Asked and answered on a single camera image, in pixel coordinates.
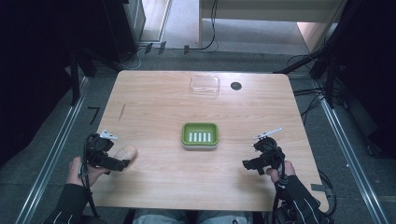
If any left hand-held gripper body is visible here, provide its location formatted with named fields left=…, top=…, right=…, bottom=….
left=84, top=129, right=120, bottom=165

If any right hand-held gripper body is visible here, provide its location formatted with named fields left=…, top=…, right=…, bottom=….
left=251, top=126, right=286, bottom=172

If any beige soap bar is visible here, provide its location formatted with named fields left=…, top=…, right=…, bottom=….
left=112, top=145, right=138, bottom=165

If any green soap dish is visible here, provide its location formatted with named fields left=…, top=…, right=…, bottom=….
left=180, top=121, right=220, bottom=151

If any person's left hand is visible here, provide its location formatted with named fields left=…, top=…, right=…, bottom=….
left=65, top=155, right=110, bottom=188

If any person's right hand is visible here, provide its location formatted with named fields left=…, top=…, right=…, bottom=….
left=265, top=160, right=297, bottom=185

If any black metal stand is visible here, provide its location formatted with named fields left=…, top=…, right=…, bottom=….
left=274, top=18, right=347, bottom=109
left=66, top=46, right=125, bottom=106

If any clear plastic container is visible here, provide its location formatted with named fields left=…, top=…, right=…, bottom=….
left=190, top=75, right=220, bottom=96

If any dark cabinet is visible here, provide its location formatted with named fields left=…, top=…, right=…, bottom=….
left=102, top=0, right=148, bottom=63

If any pale wooden desk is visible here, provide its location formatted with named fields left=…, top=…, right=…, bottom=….
left=198, top=0, right=348, bottom=54

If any right hand-held gripper cable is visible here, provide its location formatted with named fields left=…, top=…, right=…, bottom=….
left=271, top=146, right=288, bottom=224

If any hand-held gripper cable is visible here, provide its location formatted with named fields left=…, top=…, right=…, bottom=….
left=271, top=146, right=288, bottom=224
left=78, top=133, right=101, bottom=218

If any left hand-held gripper cable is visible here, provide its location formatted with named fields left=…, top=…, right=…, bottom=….
left=78, top=133, right=101, bottom=218

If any metal floor rail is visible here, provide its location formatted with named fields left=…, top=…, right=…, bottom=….
left=312, top=79, right=390, bottom=224
left=14, top=76, right=91, bottom=224

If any bundle of black floor cables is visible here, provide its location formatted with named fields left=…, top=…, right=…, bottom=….
left=288, top=52, right=347, bottom=125

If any black hanging cable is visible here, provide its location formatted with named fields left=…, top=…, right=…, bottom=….
left=184, top=0, right=219, bottom=56

